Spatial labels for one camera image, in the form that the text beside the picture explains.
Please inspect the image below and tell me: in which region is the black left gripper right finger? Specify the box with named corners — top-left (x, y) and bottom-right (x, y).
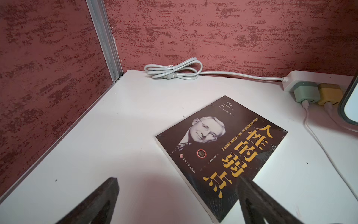
top-left (238, 176), bottom-right (302, 224)

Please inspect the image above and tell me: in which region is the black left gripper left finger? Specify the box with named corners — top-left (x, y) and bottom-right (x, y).
top-left (58, 177), bottom-right (119, 224)

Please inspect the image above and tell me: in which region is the dark paperback book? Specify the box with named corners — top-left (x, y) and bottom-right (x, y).
top-left (156, 96), bottom-right (287, 224)

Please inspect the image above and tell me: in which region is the green USB charger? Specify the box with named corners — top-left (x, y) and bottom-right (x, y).
top-left (293, 82), bottom-right (321, 104)

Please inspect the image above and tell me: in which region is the white power strip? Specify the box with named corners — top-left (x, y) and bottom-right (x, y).
top-left (282, 71), bottom-right (353, 92)

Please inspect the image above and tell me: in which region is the yellow USB charger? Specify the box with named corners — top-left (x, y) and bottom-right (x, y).
top-left (318, 83), bottom-right (343, 105)

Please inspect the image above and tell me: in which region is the white board black frame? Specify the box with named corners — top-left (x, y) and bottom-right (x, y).
top-left (338, 73), bottom-right (358, 126)

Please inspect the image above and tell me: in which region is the white power strip cord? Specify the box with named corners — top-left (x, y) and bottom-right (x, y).
top-left (144, 57), bottom-right (289, 82)

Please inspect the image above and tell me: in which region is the aluminium corner post left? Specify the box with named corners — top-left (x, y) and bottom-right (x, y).
top-left (86, 0), bottom-right (124, 83)

